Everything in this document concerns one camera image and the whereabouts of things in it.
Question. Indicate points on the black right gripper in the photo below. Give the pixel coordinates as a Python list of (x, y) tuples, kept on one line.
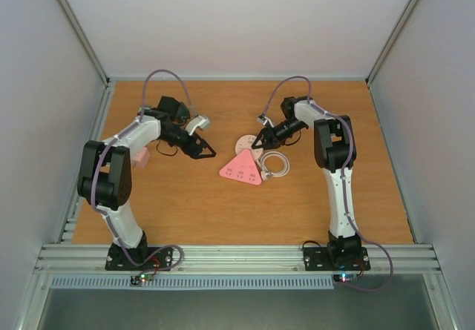
[(271, 136)]

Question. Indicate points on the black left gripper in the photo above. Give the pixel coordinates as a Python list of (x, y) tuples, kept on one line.
[(195, 153)]

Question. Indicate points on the pink round socket base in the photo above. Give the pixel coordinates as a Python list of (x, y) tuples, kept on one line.
[(245, 143)]

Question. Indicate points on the pink triangular power strip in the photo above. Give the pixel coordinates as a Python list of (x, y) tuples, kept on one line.
[(242, 168)]

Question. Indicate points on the dark green cube socket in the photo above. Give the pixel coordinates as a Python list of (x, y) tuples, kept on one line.
[(183, 114)]

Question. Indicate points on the pink cube socket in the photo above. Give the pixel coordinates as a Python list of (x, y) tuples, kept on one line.
[(141, 158)]

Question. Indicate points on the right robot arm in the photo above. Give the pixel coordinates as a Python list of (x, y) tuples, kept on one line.
[(335, 153)]

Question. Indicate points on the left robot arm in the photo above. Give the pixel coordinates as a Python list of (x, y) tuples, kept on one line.
[(105, 174)]

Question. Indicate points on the white power plug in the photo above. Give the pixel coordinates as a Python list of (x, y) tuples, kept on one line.
[(265, 175)]

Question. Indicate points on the left controller board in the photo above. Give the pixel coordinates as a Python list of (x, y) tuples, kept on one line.
[(141, 279)]

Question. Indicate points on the controller board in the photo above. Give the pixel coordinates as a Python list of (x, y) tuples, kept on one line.
[(141, 279), (345, 277)]

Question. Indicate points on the right controller board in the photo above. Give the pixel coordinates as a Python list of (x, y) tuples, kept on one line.
[(345, 277)]

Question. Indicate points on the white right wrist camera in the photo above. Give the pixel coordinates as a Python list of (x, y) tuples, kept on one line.
[(265, 120)]

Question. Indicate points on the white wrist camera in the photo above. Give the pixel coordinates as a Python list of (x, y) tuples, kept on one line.
[(265, 120), (199, 122)]

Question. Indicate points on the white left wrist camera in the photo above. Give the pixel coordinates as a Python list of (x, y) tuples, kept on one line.
[(199, 122)]

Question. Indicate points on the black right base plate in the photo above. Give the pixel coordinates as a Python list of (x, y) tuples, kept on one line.
[(317, 258)]

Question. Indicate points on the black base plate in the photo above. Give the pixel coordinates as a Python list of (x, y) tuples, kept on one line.
[(317, 258), (144, 258)]

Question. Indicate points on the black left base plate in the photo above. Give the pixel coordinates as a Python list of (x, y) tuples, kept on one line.
[(144, 258)]

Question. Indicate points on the aluminium front rail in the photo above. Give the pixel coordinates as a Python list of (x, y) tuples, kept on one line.
[(228, 259)]

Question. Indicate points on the grey slotted cable duct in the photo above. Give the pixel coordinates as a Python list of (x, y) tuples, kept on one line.
[(168, 282)]

